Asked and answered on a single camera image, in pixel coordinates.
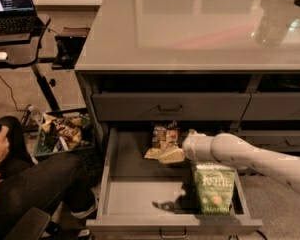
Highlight brown chip bag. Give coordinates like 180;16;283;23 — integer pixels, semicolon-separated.
144;121;185;164

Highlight black device on desk arm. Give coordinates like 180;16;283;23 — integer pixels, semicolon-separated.
52;27;90;70

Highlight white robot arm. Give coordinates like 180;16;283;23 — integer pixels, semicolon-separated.
182;133;300;194

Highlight grey top left drawer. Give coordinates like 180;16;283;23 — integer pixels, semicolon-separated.
92;93;250;121

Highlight open grey middle drawer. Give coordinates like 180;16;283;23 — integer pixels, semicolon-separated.
86;128;262;240

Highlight grey counter cabinet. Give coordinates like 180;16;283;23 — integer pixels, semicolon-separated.
75;0;300;240

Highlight green Kettle chip bag front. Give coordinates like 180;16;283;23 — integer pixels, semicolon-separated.
192;162;235;215

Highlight grey top right drawer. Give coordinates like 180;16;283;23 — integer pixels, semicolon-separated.
243;93;300;121

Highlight grey right middle drawer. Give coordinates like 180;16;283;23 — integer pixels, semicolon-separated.
235;130;300;153

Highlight plastic water bottle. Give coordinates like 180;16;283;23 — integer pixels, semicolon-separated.
28;105;42;125

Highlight dark bin of snack bags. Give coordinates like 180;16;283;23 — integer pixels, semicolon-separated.
33;108;95;160

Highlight seated person black trousers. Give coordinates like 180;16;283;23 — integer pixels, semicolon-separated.
0;116;94;240

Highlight black chair armrest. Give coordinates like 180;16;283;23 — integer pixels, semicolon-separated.
4;207;51;240

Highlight black laptop stand desk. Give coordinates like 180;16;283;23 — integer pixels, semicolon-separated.
0;14;59;111

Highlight black laptop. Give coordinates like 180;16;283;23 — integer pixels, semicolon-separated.
0;0;37;35

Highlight black desk cable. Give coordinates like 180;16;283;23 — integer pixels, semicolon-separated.
0;68;28;113

